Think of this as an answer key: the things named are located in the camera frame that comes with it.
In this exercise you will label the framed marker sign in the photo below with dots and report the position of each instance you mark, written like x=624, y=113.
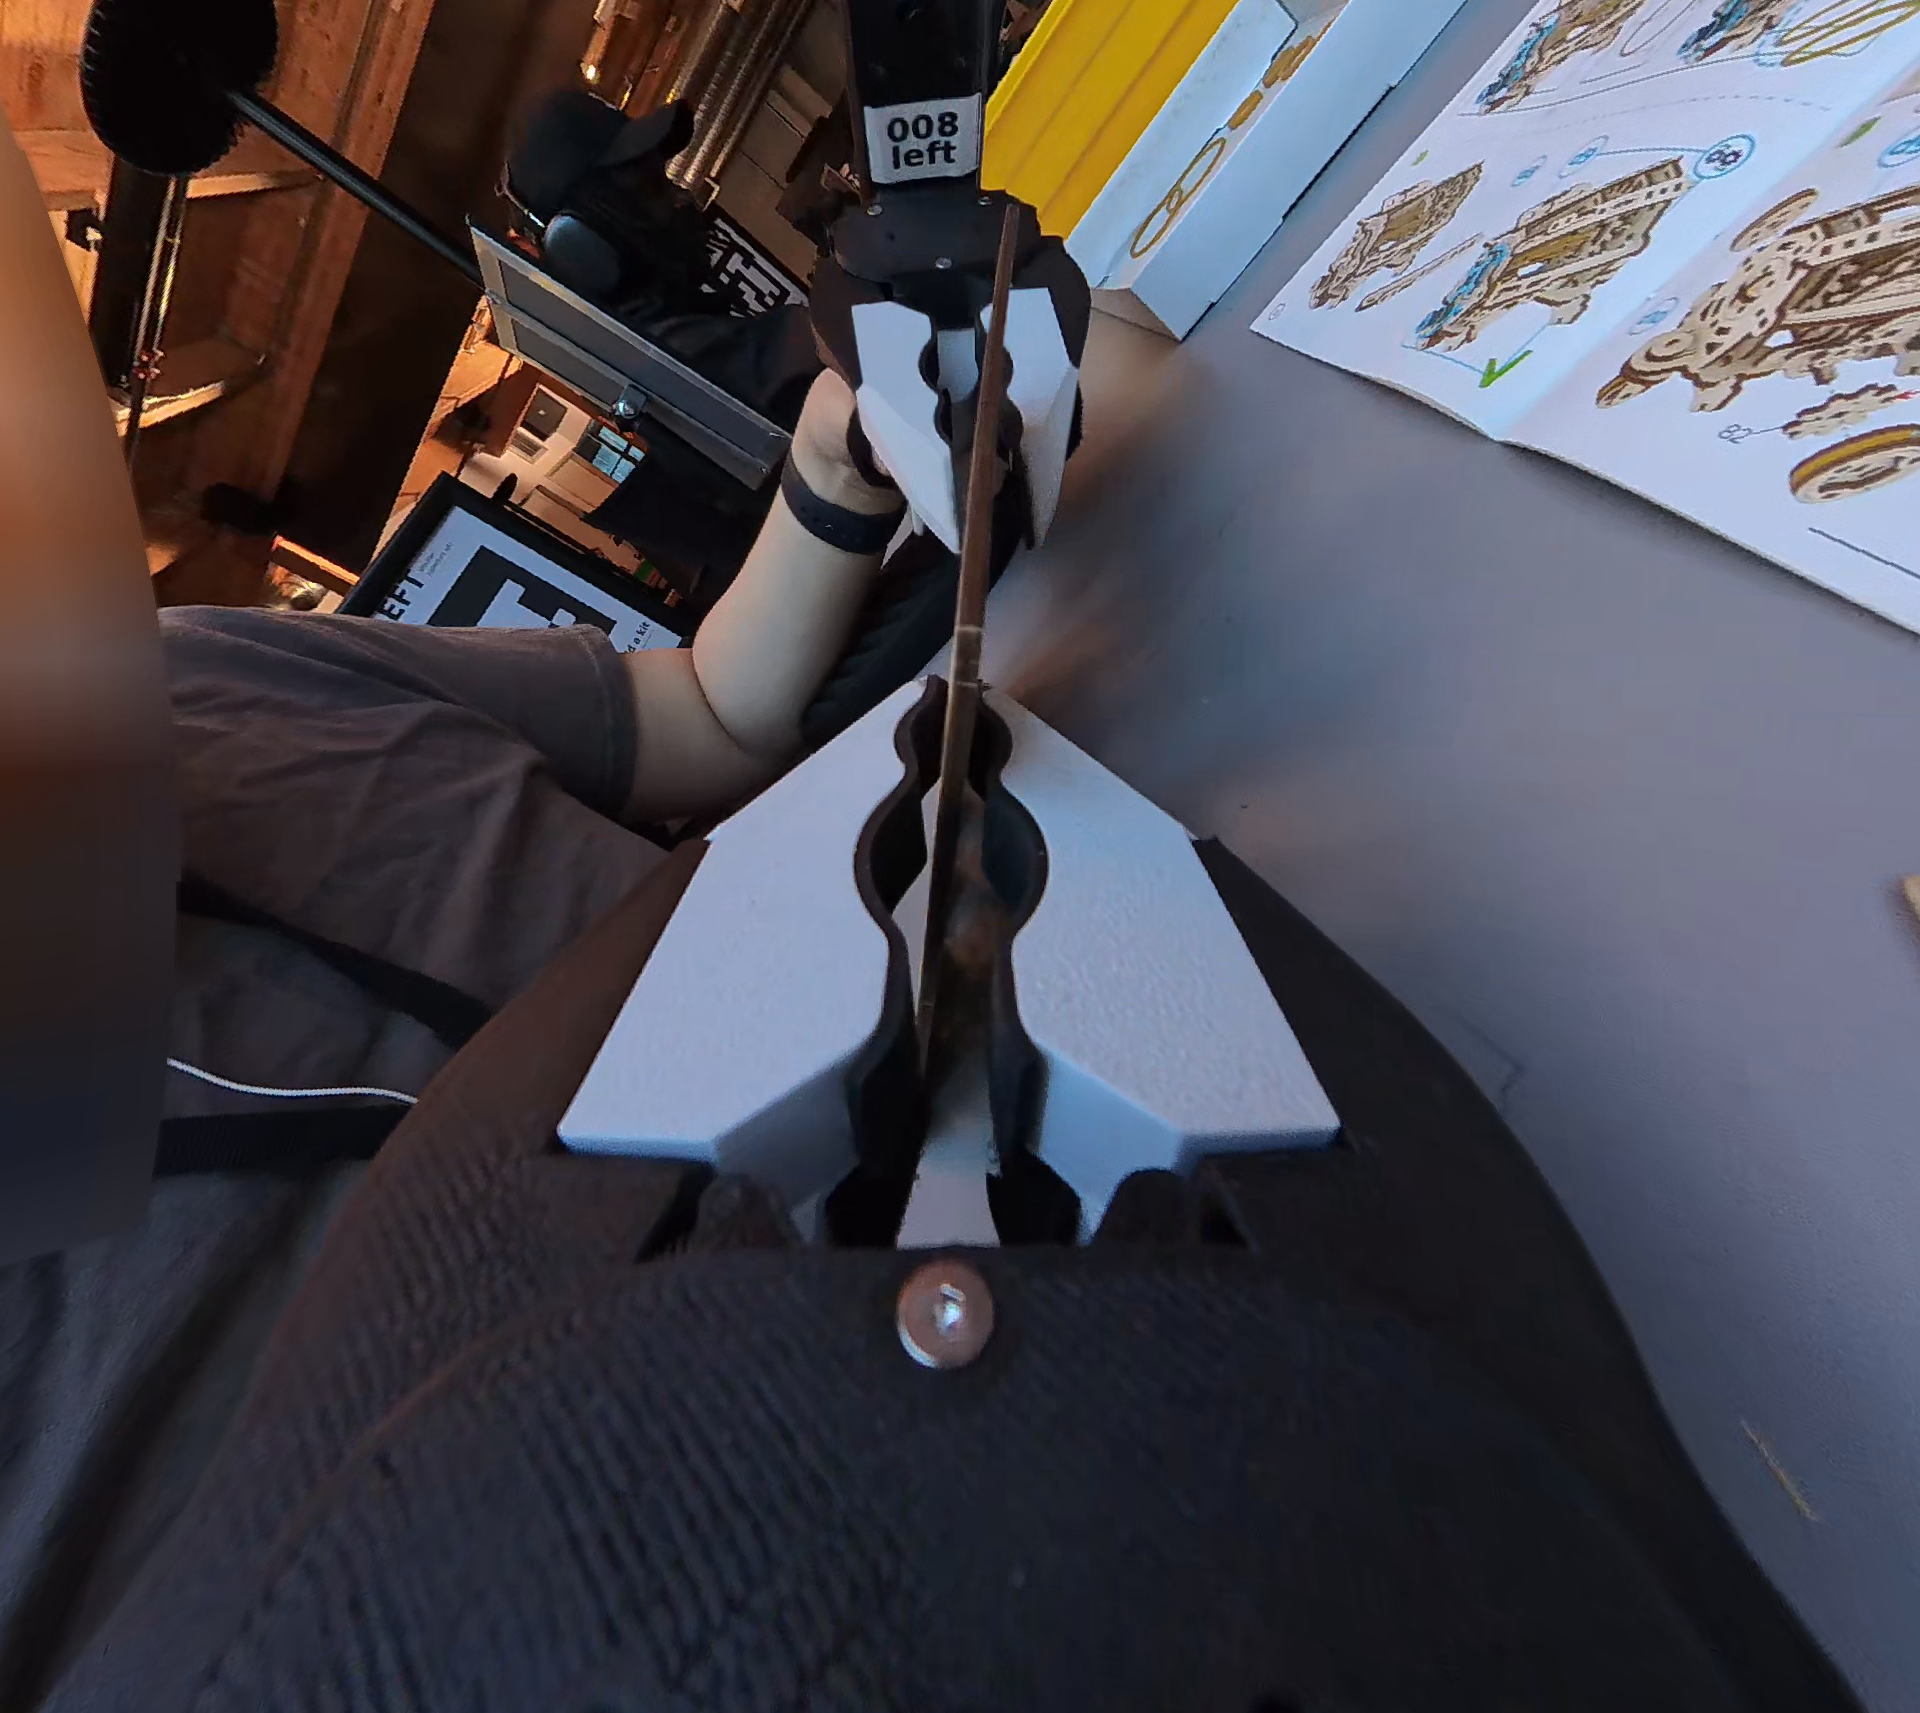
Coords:
x=480, y=572

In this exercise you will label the person's left forearm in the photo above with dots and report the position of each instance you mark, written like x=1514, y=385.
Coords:
x=751, y=663

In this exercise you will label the black round disc with pole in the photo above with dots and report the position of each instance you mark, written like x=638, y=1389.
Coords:
x=180, y=48

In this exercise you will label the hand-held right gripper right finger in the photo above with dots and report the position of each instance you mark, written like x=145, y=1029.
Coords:
x=1171, y=992

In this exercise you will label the black office chair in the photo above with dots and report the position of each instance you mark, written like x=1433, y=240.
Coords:
x=600, y=152

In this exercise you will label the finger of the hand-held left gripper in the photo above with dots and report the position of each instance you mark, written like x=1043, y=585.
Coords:
x=1043, y=393
x=897, y=393

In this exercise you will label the black white marker board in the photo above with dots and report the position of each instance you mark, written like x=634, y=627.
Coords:
x=751, y=272

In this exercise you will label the grey rectangular panel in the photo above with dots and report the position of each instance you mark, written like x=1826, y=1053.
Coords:
x=600, y=348

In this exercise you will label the printed instruction booklet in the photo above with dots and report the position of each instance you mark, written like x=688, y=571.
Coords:
x=1651, y=289

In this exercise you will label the person's left hand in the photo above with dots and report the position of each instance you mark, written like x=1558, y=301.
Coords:
x=825, y=439

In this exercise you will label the white cardboard box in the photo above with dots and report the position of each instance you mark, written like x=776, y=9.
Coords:
x=1351, y=62

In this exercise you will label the laser-cut wooden parts sheet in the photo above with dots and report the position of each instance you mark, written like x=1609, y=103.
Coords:
x=973, y=572

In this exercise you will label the black wristband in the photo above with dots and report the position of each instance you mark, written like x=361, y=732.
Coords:
x=833, y=522

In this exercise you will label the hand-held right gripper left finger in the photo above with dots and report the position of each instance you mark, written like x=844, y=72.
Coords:
x=751, y=992

